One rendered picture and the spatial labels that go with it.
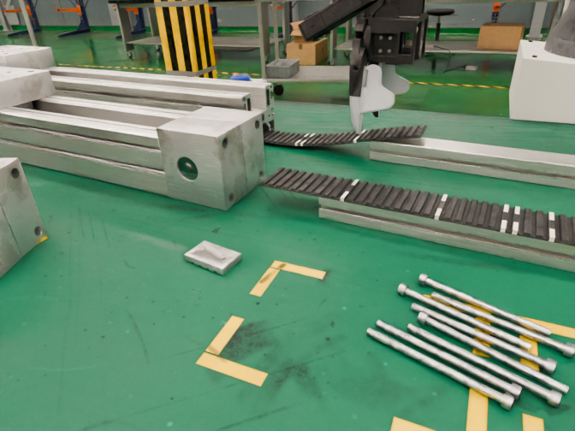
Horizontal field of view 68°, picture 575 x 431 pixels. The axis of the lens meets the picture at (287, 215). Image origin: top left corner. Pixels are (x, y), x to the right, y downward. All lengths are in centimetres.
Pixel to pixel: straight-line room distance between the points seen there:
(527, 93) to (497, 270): 49
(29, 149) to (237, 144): 37
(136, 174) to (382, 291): 36
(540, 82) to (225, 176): 59
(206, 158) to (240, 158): 5
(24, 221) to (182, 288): 20
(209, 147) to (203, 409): 29
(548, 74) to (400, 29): 36
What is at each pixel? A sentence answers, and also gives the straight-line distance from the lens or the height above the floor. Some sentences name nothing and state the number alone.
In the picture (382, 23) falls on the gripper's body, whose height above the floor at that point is 97.
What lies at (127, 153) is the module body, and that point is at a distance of 60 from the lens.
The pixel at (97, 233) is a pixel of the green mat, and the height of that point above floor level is 78.
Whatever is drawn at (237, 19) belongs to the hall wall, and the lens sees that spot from 934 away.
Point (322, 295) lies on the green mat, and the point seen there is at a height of 78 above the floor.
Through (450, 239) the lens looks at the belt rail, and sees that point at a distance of 47.
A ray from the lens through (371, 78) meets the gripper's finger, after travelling 61.
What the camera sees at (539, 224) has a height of 81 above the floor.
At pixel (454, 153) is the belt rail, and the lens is 63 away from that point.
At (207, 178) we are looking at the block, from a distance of 52.
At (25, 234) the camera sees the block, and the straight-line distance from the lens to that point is 53.
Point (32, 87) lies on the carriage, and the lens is 83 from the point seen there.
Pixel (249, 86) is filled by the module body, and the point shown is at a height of 86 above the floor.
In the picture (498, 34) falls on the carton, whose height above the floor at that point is 36.
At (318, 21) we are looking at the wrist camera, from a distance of 64.
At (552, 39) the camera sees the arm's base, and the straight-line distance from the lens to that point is 96.
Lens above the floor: 103
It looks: 30 degrees down
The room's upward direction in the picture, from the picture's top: 3 degrees counter-clockwise
